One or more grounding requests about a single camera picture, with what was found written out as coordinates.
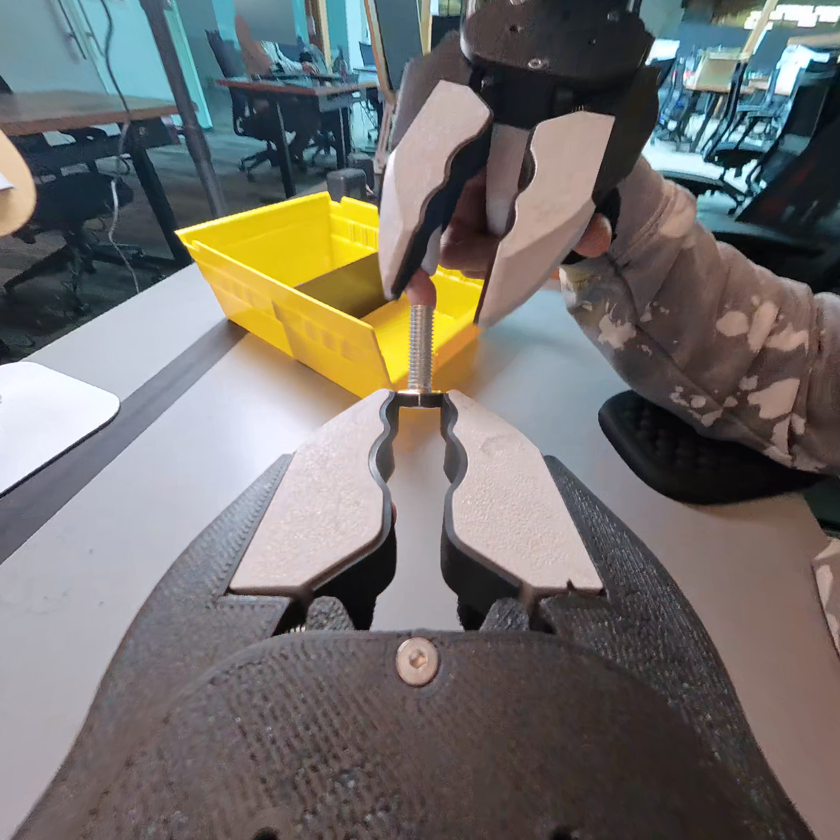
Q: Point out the yellow plastic bin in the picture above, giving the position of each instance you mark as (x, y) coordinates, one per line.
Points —
(263, 263)

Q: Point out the wooden desk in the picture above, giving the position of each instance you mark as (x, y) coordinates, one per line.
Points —
(79, 112)
(295, 89)

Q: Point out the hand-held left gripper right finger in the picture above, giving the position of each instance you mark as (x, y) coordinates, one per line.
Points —
(525, 525)

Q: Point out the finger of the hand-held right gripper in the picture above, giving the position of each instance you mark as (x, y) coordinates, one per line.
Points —
(558, 184)
(427, 171)

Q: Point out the silver hex nut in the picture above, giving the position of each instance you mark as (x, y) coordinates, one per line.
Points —
(420, 397)

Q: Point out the black mesh office chair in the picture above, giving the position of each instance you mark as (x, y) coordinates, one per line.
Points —
(775, 145)

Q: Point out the wooden board stand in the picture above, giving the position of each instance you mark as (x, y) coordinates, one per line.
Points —
(374, 79)

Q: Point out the person's right forearm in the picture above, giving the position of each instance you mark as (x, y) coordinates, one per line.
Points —
(709, 328)

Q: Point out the person's right hand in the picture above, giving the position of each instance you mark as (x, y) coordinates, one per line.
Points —
(466, 236)

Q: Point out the studio light panel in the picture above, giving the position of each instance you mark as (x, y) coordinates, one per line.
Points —
(184, 105)

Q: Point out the instruction sheet stand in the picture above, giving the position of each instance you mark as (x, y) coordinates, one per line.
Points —
(40, 420)

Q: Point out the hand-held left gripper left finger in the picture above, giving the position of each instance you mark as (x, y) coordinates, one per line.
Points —
(315, 525)

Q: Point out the small black box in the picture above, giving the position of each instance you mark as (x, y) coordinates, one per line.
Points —
(348, 184)

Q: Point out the silver hex bolt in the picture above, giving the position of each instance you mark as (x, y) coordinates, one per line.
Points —
(420, 348)

